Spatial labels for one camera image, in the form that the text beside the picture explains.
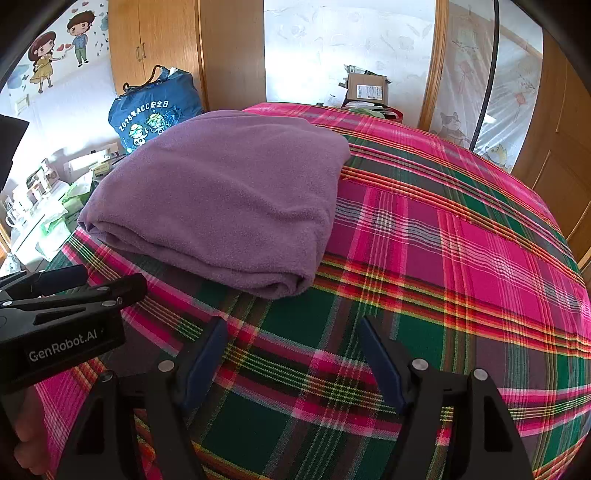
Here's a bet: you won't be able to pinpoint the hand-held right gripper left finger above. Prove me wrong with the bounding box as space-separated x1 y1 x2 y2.
55 318 229 480

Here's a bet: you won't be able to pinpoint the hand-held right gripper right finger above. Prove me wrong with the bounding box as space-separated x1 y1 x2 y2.
358 315 533 480

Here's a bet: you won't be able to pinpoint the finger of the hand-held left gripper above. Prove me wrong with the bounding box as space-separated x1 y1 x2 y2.
0 264 88 303
0 273 148 311

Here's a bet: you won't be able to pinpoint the purple fleece pants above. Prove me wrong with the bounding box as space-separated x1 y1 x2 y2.
76 109 352 301

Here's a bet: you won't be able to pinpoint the person's left hand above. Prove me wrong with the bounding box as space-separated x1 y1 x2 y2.
13 384 55 478

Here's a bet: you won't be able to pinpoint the green tissue pack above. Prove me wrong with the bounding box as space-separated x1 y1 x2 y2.
39 215 70 252
62 174 101 210

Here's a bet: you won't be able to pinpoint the pink plaid bed sheet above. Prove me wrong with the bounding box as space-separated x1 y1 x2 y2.
32 102 591 480

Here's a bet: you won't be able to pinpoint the black screen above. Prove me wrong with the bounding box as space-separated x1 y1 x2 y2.
0 114 31 191

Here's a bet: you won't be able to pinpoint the blue printed tote bag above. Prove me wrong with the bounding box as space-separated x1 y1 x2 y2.
107 65 205 157

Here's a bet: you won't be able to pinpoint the wooden wardrobe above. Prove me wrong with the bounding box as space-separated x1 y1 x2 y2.
107 0 266 114

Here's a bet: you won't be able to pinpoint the cardboard box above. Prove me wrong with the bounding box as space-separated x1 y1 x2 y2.
344 65 394 106

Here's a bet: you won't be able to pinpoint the wooden door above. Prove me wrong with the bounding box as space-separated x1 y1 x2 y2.
418 0 591 264

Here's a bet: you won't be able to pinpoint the cartoon wall sticker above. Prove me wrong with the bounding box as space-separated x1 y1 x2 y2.
6 8 110 95

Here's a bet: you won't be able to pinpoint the black hanging cable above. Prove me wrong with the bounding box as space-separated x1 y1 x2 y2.
470 0 502 149

